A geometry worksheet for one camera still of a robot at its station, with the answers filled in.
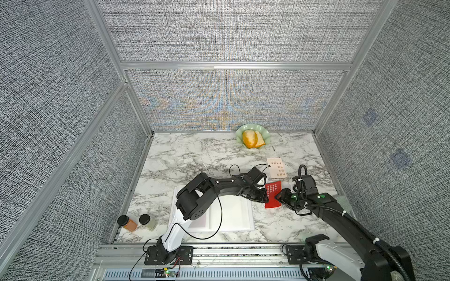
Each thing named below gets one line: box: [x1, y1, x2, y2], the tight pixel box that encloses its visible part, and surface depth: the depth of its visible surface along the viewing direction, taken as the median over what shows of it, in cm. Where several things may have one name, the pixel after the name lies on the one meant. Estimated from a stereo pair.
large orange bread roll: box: [242, 129, 258, 149], surface depth 109 cm
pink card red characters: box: [266, 157, 288, 179], surface depth 103 cm
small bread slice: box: [254, 131, 266, 149], surface depth 112 cm
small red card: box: [264, 180, 282, 209], surface depth 92 cm
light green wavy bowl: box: [235, 123, 271, 150], surface depth 113 cm
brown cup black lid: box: [117, 214, 138, 232], surface depth 76 cm
